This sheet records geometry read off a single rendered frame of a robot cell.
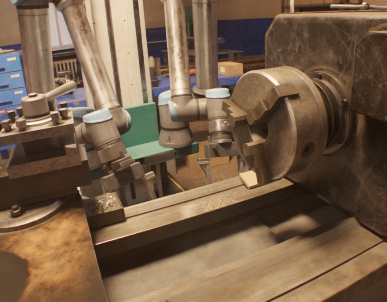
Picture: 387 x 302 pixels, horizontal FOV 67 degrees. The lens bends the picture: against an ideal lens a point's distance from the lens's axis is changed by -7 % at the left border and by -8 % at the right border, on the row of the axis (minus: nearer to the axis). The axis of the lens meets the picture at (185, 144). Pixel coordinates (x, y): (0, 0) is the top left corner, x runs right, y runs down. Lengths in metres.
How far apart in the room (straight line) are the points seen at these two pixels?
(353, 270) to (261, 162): 0.30
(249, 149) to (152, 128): 1.06
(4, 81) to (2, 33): 5.19
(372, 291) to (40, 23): 1.30
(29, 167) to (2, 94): 1.81
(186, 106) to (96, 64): 0.38
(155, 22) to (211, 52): 6.55
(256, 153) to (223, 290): 0.29
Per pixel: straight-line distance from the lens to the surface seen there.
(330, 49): 0.81
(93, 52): 1.21
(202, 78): 1.52
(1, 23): 7.68
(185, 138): 1.60
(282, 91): 0.63
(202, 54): 1.49
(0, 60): 2.50
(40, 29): 1.25
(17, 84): 2.51
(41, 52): 1.26
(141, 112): 1.65
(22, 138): 0.73
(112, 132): 1.00
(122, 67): 1.67
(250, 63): 4.47
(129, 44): 1.68
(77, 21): 1.25
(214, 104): 1.16
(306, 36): 0.87
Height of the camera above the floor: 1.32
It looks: 22 degrees down
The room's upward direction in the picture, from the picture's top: 4 degrees counter-clockwise
